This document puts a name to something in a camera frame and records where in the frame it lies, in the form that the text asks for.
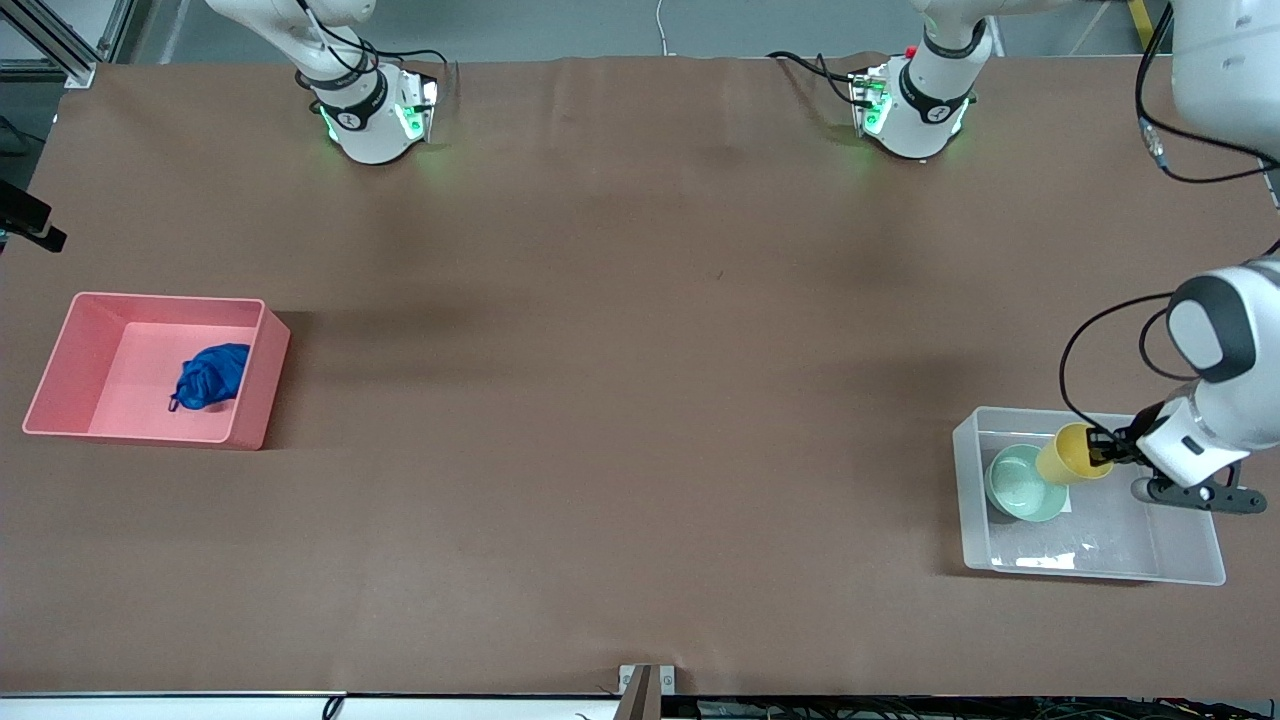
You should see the black right arm base cable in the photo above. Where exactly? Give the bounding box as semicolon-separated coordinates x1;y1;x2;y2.
295;0;463;113

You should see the grey metal table edge bracket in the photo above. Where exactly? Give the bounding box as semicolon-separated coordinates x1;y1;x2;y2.
618;664;678;720

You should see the brown table cover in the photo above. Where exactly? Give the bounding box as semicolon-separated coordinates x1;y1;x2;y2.
0;52;1280;699

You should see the white table edge strip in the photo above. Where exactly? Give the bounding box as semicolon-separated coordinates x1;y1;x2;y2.
0;692;623;720

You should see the aluminium frame post with bracket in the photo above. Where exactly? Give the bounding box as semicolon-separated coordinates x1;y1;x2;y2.
0;0;137;89

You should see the yellow plastic cup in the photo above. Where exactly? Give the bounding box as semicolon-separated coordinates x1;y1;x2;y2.
1035;423;1115;488

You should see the black arm base cable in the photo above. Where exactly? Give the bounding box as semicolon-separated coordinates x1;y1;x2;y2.
765;48;873;113
295;0;463;113

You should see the blue cloth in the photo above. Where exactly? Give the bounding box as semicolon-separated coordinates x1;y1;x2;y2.
168;343;252;414

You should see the mint green bowl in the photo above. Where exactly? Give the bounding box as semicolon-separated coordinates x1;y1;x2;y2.
984;443;1070;524

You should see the black left arm base cable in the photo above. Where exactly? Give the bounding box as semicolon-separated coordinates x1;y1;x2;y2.
765;48;873;113

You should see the pink plastic bin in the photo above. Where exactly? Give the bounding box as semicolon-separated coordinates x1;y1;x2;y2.
22;292;292;452

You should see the clear plastic bin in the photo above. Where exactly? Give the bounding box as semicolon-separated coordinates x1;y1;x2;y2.
952;406;1228;587

